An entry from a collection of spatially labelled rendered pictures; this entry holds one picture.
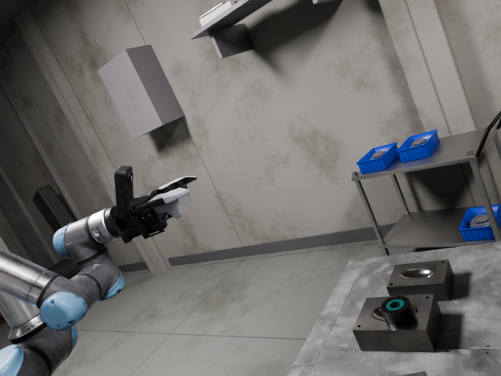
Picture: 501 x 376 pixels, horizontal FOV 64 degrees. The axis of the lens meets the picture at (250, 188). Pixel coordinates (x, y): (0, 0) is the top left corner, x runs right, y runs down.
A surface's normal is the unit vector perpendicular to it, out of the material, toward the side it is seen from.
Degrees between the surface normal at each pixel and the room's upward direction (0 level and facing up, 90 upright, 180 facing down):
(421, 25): 90
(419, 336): 90
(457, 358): 0
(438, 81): 90
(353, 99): 90
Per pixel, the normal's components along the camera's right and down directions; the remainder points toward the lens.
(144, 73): 0.75, -0.21
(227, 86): -0.52, 0.41
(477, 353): -0.41, -0.89
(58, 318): -0.15, 0.28
